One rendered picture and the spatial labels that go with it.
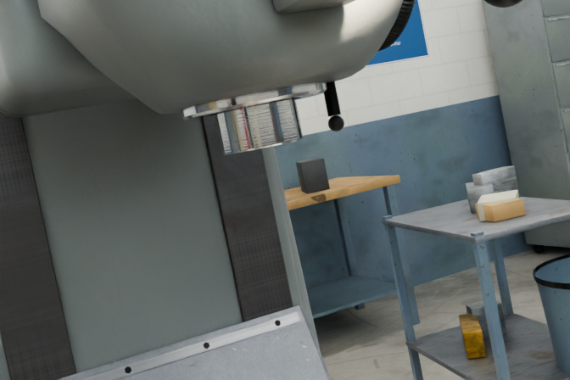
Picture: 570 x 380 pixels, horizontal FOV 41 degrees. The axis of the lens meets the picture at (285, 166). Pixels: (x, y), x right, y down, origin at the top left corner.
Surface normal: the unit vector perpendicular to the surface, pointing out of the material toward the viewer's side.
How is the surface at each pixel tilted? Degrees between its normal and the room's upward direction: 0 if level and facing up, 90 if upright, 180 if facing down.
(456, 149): 90
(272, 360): 64
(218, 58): 128
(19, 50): 90
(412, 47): 90
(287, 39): 114
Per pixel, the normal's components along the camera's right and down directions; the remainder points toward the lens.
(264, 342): 0.28, -0.45
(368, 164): 0.40, -0.04
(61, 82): 0.43, 0.67
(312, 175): 0.11, 0.04
